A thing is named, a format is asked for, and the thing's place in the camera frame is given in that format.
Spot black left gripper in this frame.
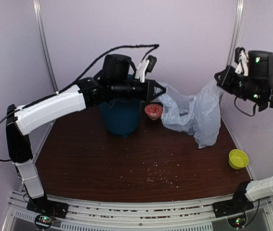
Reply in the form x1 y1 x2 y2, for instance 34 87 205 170
111 79 166 103

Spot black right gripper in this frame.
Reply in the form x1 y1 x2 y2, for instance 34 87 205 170
215 64 266 106

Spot teal plastic trash bin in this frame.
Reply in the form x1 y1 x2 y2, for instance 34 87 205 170
99 96 142 138

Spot translucent grey plastic bag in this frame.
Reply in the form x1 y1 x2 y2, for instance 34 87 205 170
158 80 222 149

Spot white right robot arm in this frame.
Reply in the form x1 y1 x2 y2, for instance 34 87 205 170
222 91 273 213

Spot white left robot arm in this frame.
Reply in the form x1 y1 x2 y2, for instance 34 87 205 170
6 77 166 214

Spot orange patterned ceramic bowl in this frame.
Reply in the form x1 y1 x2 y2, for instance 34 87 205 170
144 104 163 120

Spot yellow plastic bowl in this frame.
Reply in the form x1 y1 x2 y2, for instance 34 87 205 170
228 149 249 170

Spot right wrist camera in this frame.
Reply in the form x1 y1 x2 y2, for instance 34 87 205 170
234 47 273 80

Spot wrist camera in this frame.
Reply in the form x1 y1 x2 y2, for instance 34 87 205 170
102 54 158 82
234 47 273 80

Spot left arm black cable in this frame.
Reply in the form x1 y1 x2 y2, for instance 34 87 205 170
0 43 160 162

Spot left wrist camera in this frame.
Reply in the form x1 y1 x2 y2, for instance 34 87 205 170
102 54 158 82

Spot right aluminium corner post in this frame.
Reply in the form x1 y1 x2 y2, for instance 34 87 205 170
226 0 246 65

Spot aluminium corner post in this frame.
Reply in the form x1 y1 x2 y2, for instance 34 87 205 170
33 0 58 91
226 0 246 65

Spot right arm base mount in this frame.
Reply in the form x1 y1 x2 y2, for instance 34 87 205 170
212 181 260 231

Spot left aluminium corner post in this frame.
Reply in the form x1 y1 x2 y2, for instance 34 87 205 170
33 0 58 91

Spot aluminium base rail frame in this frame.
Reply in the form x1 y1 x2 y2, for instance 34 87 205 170
0 190 273 231

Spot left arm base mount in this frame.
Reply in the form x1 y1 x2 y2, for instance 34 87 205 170
23 193 69 231

